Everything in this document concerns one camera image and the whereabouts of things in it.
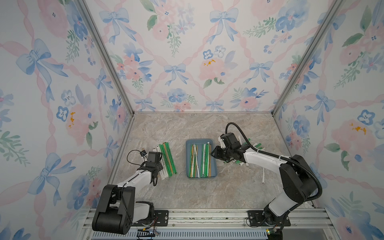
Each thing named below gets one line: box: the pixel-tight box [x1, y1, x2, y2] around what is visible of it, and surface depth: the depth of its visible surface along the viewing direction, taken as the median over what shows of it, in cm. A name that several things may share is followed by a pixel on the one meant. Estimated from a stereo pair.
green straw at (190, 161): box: [188, 144, 193, 178], surface depth 94 cm
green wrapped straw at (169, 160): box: [162, 142, 177, 177], surface depth 97 cm
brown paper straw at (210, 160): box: [208, 143, 212, 177], surface depth 94 cm
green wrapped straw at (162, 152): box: [159, 144, 173, 178], surface depth 95 cm
